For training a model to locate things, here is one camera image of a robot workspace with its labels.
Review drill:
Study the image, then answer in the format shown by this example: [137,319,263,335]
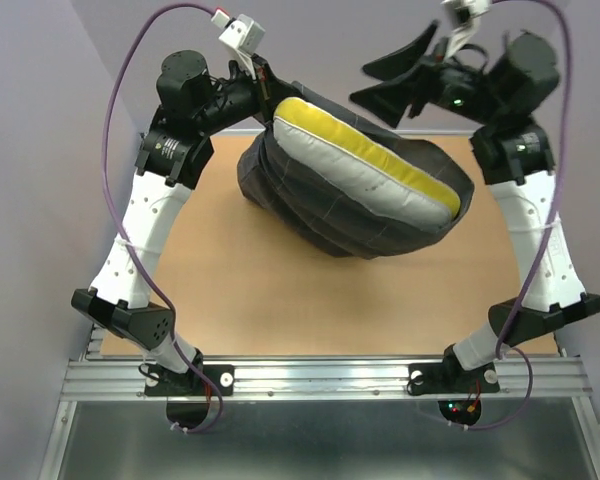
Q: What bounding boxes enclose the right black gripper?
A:
[349,17,506,128]

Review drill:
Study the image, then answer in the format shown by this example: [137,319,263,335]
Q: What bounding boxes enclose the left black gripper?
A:
[195,51,309,136]

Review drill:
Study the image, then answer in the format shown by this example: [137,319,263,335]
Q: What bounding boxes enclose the dark grey checked pillowcase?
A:
[236,82,475,259]

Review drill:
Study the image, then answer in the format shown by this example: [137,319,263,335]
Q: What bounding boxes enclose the white pillow yellow edge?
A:
[273,97,461,230]

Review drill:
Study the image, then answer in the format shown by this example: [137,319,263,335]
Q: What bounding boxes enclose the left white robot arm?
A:
[71,50,299,394]

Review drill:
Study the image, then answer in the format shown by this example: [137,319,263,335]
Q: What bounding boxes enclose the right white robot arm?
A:
[349,22,600,390]

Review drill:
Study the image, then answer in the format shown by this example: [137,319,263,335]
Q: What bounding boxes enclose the metal front panel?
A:
[56,398,597,479]

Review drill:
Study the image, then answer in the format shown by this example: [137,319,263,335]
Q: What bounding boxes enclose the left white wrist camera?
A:
[211,8,266,79]

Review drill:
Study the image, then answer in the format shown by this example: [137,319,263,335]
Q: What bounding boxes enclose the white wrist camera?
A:
[211,8,266,79]
[441,0,492,59]

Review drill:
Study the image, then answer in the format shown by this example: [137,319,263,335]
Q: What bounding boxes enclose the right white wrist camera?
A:
[441,0,492,59]

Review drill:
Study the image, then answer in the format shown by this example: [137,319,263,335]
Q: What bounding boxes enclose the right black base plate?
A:
[406,361,500,396]

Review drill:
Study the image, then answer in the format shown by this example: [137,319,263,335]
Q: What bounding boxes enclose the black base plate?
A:
[138,363,235,397]
[406,361,500,396]

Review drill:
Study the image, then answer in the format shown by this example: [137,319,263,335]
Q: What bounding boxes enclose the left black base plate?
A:
[138,363,235,397]

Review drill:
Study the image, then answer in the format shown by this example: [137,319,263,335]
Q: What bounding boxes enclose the aluminium frame rail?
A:
[62,130,594,401]

